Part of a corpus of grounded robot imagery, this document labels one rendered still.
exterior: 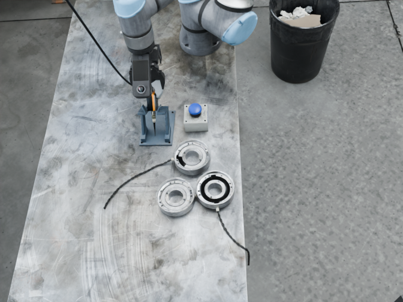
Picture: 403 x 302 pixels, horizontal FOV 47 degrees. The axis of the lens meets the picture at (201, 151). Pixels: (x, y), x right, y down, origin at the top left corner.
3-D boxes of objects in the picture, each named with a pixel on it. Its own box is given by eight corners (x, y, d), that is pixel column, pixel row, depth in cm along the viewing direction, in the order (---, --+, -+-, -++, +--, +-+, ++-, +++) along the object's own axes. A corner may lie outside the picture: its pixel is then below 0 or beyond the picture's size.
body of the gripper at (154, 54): (163, 59, 129) (156, 26, 119) (160, 82, 124) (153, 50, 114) (136, 60, 130) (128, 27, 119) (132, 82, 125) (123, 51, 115)
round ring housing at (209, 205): (195, 180, 130) (194, 172, 127) (231, 175, 130) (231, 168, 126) (198, 213, 124) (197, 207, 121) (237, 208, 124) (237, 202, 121)
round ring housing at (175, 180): (159, 221, 124) (156, 214, 120) (156, 187, 130) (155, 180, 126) (197, 216, 124) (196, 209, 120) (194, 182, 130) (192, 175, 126)
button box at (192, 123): (208, 131, 139) (207, 121, 135) (185, 132, 139) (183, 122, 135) (208, 109, 143) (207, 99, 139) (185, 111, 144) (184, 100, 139)
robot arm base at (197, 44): (180, 26, 164) (177, 3, 156) (222, 23, 163) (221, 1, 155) (179, 57, 156) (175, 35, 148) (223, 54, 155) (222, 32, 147)
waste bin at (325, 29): (330, 87, 246) (345, 26, 210) (267, 90, 248) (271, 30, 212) (321, 42, 265) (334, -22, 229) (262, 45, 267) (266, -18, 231)
